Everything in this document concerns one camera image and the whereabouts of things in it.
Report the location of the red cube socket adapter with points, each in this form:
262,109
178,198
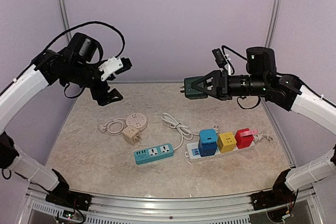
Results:
243,142

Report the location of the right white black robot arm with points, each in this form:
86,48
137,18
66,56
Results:
285,90

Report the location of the dark blue cube socket adapter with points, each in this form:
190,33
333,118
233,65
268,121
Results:
207,149

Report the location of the white multicolour power strip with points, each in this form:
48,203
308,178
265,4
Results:
192,152

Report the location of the beige cube socket adapter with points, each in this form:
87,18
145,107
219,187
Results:
131,135

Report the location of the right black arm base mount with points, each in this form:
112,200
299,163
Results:
279,194

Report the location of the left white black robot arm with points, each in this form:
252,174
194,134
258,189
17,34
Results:
36,125

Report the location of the yellow cube socket adapter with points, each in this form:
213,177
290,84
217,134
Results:
226,142

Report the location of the teal power strip with cord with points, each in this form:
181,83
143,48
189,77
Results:
166,150

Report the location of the aluminium corner post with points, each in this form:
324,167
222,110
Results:
272,23
61,1

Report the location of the left aluminium corner post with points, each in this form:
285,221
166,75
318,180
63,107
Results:
61,1

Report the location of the light blue adapter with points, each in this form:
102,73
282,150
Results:
208,136

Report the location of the right aluminium corner post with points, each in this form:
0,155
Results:
272,23

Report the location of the aluminium front frame rail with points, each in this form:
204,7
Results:
236,208

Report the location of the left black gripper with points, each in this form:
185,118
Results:
98,95

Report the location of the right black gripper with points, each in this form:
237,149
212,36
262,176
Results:
220,82

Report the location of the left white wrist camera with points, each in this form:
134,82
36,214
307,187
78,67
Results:
114,66

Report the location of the dark green cube adapter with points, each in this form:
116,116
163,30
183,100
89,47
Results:
189,92

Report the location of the pink plug adapter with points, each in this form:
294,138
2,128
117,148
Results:
247,132

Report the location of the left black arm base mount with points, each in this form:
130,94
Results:
63,196

